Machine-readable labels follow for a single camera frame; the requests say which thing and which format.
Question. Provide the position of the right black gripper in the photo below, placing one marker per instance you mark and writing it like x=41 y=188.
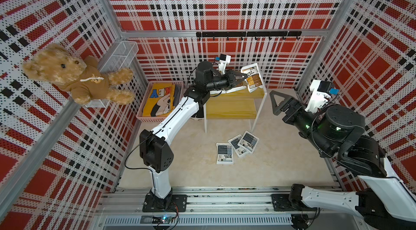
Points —
x=300 y=107

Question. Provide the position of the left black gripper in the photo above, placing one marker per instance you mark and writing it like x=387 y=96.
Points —
x=230 y=74

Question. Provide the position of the brown coffee bag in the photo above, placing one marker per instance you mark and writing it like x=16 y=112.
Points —
x=254 y=78
x=236 y=88

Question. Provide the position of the grey coffee bag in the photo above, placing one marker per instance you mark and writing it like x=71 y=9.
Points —
x=248 y=142
x=240 y=151
x=224 y=154

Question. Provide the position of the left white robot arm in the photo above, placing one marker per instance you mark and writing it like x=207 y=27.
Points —
x=154 y=145

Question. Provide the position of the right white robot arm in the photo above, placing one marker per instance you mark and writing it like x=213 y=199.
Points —
x=337 y=132

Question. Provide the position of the yellow two-tier shelf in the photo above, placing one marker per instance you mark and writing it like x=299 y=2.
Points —
x=240 y=105

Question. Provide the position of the pink plastic basket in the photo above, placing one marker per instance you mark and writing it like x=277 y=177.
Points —
x=179 y=90

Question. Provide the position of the yellow printed folded cloth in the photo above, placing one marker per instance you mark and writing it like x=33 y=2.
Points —
x=159 y=102

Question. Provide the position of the green circuit board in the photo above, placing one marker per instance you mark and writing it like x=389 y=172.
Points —
x=161 y=220

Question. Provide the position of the brown teddy bear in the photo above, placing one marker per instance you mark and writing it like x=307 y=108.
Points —
x=56 y=65

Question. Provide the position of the black hook rail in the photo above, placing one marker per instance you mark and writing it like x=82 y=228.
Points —
x=244 y=34

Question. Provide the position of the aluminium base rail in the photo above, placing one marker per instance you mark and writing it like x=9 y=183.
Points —
x=216 y=208

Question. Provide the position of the white wire mesh basket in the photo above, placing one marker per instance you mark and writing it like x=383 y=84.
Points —
x=118 y=56

